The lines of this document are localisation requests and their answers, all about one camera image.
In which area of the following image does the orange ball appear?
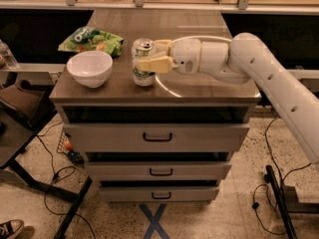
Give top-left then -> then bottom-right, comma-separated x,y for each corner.
63,140 -> 73,151

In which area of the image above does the clear plastic water bottle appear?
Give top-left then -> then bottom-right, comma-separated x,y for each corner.
0,39 -> 19,69

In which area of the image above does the brown chair seat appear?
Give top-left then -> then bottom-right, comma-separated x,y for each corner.
0,80 -> 52,129

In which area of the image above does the green chip bag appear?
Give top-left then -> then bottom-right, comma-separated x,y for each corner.
58,26 -> 124,57

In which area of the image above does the black side table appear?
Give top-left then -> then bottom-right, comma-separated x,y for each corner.
0,80 -> 94,239

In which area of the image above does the blue tape cross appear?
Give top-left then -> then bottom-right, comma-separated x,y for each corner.
140,203 -> 170,239

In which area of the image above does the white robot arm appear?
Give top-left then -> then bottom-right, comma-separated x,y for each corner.
133,33 -> 319,165

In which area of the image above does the black floor cable right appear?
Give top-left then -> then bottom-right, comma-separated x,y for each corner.
251,117 -> 313,236

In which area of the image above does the white ceramic bowl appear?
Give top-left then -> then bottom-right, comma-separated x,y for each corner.
67,51 -> 113,88

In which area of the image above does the black and white sneaker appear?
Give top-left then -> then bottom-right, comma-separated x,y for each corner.
0,219 -> 24,239

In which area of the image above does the grey drawer cabinet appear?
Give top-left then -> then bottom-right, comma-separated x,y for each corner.
51,8 -> 260,192

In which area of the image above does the top grey drawer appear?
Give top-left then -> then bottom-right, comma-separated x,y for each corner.
64,123 -> 249,152

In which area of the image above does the black metal stand base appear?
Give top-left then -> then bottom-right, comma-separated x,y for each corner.
264,165 -> 319,239

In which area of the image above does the bottom grey drawer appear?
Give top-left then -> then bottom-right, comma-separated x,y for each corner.
99,186 -> 219,202

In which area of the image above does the black floor cable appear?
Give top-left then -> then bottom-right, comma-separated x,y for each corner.
251,117 -> 313,236
34,120 -> 97,239

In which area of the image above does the black floor cable left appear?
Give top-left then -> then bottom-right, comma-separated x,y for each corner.
34,120 -> 97,239

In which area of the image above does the middle grey drawer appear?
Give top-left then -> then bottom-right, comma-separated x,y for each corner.
85,161 -> 231,181

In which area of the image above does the grey drawer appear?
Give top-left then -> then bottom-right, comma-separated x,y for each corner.
99,186 -> 219,202
85,161 -> 231,181
64,123 -> 249,152

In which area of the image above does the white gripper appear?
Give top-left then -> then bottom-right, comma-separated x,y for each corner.
137,39 -> 201,75

